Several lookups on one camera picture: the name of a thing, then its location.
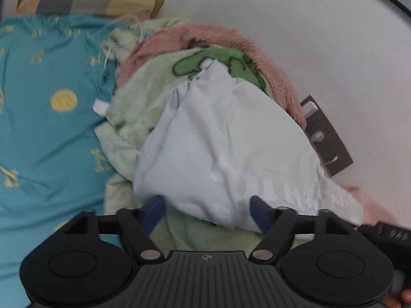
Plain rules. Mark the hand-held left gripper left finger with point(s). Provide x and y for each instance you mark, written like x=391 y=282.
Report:
x=154 y=214

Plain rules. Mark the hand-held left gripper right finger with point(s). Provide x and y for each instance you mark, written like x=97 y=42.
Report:
x=258 y=215

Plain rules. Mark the white t-shirt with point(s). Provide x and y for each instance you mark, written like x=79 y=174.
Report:
x=240 y=134

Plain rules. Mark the person's right hand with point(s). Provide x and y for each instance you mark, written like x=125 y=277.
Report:
x=369 y=205

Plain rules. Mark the white charger plug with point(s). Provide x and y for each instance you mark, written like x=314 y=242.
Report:
x=310 y=108

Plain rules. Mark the white paper tag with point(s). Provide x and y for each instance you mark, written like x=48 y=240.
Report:
x=100 y=107

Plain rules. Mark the green fleece blanket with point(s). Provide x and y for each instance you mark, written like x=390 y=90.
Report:
x=144 y=86

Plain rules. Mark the teal printed bed sheet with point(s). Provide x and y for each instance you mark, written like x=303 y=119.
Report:
x=48 y=134

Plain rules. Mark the pink fleece blanket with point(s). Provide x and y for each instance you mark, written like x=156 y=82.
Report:
x=208 y=37

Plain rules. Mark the grey wall socket panel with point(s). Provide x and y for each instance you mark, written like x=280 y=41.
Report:
x=327 y=141

